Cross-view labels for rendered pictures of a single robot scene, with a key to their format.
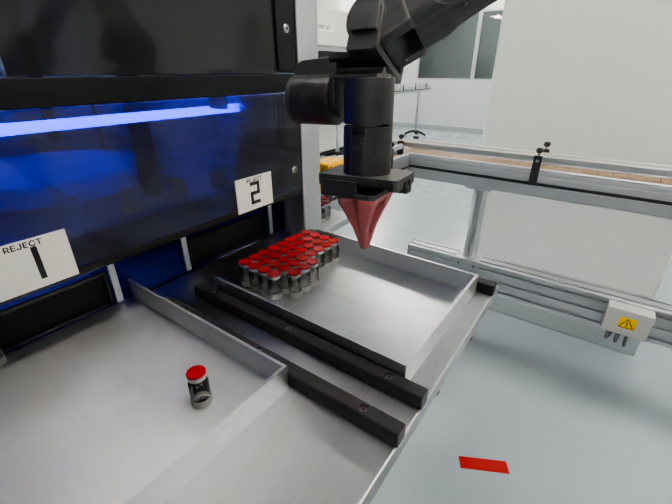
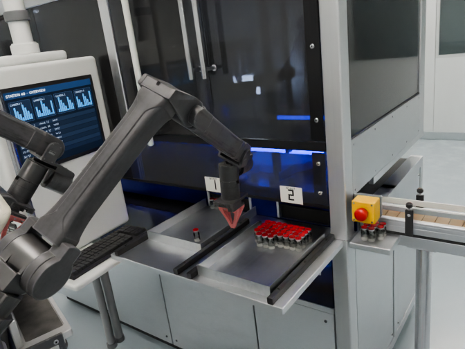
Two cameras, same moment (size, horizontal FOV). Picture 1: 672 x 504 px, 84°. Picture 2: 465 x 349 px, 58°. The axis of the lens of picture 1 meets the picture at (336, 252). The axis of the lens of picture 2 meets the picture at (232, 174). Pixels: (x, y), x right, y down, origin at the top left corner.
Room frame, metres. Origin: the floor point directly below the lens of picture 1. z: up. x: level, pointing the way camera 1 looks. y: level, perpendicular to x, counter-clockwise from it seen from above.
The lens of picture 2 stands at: (0.52, -1.21, 1.55)
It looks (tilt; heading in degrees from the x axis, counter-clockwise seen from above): 18 degrees down; 93
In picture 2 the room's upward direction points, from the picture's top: 7 degrees counter-clockwise
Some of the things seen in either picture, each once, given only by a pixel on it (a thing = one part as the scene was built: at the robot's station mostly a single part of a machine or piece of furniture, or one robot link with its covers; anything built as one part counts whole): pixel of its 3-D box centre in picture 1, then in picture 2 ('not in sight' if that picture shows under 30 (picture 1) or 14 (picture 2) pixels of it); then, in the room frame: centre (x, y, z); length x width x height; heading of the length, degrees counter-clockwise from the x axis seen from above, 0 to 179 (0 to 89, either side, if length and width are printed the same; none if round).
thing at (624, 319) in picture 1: (626, 320); not in sight; (0.98, -0.93, 0.50); 0.12 x 0.05 x 0.09; 54
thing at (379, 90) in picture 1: (363, 101); (230, 170); (0.46, -0.03, 1.18); 0.07 x 0.06 x 0.07; 59
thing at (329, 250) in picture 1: (306, 266); (277, 239); (0.58, 0.05, 0.90); 0.18 x 0.02 x 0.05; 144
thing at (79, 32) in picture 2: not in sight; (77, 68); (-0.22, 0.78, 1.51); 0.49 x 0.01 x 0.59; 144
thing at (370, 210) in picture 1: (357, 212); (234, 212); (0.45, -0.03, 1.05); 0.07 x 0.07 x 0.09; 62
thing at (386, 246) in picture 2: (317, 219); (376, 239); (0.90, 0.05, 0.87); 0.14 x 0.13 x 0.02; 54
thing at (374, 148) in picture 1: (367, 156); (230, 191); (0.45, -0.04, 1.12); 0.10 x 0.07 x 0.07; 62
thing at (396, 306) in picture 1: (347, 285); (263, 253); (0.53, -0.02, 0.90); 0.34 x 0.26 x 0.04; 54
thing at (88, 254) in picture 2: not in sight; (102, 248); (-0.10, 0.30, 0.82); 0.40 x 0.14 x 0.02; 59
